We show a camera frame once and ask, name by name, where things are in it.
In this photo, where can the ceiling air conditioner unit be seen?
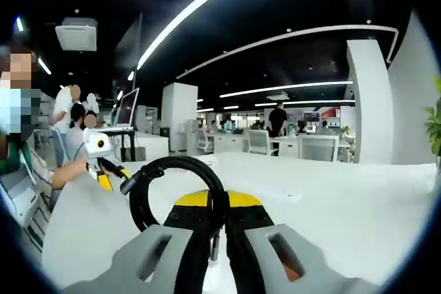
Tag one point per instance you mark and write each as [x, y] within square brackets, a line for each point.
[277, 96]
[76, 34]

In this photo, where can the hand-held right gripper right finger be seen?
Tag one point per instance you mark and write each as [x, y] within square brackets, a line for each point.
[262, 246]

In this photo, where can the person's striped white shirt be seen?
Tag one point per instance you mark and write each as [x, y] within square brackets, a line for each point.
[41, 170]

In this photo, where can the white ceiling light strip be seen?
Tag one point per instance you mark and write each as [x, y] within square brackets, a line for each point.
[193, 11]
[286, 88]
[44, 66]
[310, 103]

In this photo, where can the white desk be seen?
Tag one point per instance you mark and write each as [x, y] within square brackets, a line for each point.
[327, 211]

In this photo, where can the white framed monitor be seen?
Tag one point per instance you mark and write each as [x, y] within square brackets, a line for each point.
[127, 108]

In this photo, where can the person's green vest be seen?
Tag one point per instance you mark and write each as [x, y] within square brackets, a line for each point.
[8, 156]

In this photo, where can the red wall screen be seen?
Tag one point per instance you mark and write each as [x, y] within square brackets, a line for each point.
[329, 112]

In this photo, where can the white mesh office chair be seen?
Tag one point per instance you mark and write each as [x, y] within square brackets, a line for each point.
[205, 139]
[318, 149]
[258, 140]

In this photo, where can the green potted plant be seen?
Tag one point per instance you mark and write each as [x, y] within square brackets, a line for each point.
[435, 125]

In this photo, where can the white ceiling light outline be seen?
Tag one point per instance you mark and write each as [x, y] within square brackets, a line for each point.
[293, 34]

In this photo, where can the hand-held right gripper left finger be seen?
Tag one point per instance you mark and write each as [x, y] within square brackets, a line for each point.
[162, 249]

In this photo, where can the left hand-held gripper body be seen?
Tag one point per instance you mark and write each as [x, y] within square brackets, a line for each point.
[96, 146]

